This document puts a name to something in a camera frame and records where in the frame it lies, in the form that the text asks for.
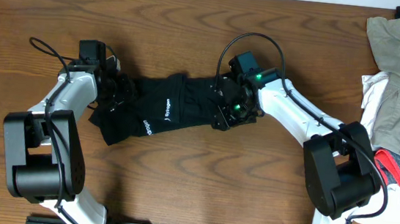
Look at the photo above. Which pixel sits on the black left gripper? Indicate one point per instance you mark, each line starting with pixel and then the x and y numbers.
pixel 127 92

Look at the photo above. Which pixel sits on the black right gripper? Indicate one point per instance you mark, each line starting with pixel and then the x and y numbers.
pixel 225 117

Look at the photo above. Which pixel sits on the black t-shirt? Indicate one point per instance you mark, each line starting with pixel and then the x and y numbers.
pixel 146 106

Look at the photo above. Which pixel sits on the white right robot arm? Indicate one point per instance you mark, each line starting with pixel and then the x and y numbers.
pixel 340 177

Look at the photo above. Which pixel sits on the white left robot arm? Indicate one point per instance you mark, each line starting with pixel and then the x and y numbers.
pixel 43 154

